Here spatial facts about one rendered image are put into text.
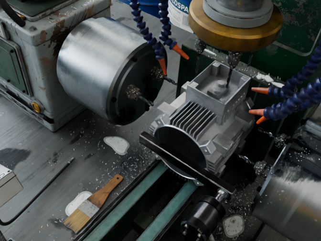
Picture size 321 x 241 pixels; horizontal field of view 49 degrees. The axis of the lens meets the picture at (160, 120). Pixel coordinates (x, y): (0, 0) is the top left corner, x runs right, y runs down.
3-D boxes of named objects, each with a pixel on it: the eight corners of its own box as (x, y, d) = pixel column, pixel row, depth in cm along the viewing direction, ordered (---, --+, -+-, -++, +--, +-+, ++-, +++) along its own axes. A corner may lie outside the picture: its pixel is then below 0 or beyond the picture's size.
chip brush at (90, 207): (114, 172, 104) (114, 170, 103) (127, 181, 102) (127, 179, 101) (61, 224, 92) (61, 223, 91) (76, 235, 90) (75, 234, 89)
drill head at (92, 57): (90, 53, 123) (83, -17, 105) (176, 102, 109) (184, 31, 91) (31, 90, 109) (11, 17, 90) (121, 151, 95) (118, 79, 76)
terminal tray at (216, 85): (209, 82, 92) (213, 59, 86) (245, 100, 88) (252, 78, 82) (182, 106, 85) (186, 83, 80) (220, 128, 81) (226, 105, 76)
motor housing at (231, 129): (189, 115, 104) (197, 63, 91) (246, 147, 97) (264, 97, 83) (145, 157, 93) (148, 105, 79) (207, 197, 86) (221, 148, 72)
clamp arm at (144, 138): (235, 193, 78) (145, 136, 88) (238, 186, 76) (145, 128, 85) (227, 204, 76) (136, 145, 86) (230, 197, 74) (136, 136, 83)
